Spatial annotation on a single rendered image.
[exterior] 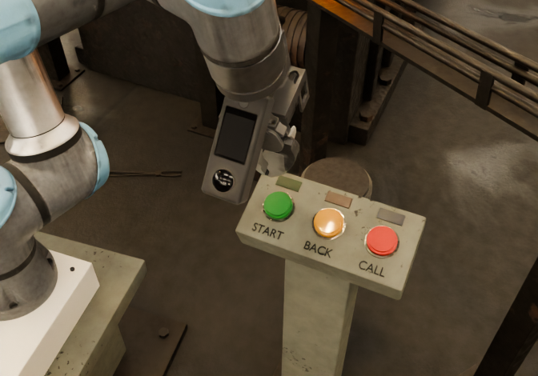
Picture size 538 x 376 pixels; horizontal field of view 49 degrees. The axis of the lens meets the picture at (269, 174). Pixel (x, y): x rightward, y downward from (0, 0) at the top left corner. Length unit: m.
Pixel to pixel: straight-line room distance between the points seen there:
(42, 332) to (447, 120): 1.40
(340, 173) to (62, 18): 0.62
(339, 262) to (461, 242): 0.87
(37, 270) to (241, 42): 0.64
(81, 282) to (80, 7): 0.67
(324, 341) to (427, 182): 0.87
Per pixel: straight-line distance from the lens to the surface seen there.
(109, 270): 1.17
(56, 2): 0.47
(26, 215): 0.95
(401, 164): 1.79
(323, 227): 0.80
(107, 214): 1.67
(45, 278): 1.05
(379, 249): 0.79
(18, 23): 0.46
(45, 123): 0.94
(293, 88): 0.63
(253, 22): 0.48
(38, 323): 1.05
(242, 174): 0.59
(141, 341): 1.40
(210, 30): 0.48
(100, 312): 1.12
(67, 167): 0.96
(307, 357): 1.06
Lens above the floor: 1.22
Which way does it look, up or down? 45 degrees down
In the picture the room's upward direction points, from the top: straight up
